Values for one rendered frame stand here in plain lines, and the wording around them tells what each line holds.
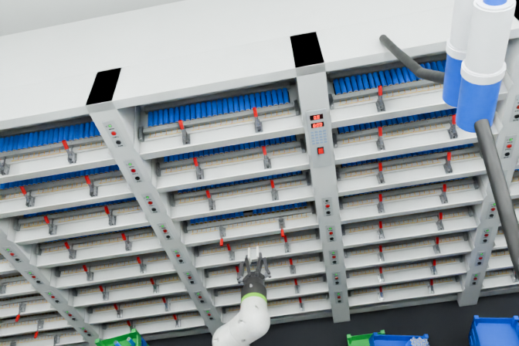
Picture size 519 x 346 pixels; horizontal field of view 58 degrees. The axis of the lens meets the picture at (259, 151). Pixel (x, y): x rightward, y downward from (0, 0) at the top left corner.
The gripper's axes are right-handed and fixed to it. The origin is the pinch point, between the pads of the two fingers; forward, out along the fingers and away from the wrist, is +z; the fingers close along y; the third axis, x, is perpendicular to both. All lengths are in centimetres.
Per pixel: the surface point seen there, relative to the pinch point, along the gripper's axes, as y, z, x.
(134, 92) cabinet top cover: -23, -2, 76
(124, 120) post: -31, 0, 66
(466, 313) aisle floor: 98, 39, -96
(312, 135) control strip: 32, 2, 46
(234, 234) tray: -9.4, 19.7, -2.7
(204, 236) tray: -23.1, 20.8, -1.7
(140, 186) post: -37, 8, 36
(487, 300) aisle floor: 112, 44, -95
